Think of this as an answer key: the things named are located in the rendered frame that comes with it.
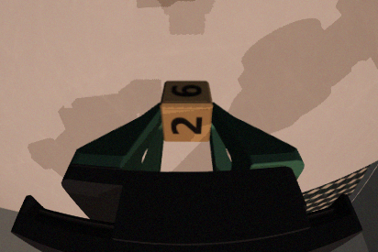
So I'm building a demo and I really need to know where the tan wooden cube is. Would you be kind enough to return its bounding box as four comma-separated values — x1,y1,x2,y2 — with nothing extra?
160,81,213,142

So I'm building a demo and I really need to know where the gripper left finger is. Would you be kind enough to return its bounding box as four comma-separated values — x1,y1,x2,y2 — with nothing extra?
69,103,163,171

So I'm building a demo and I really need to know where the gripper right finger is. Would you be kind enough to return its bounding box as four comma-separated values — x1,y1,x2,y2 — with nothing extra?
209,103,305,179

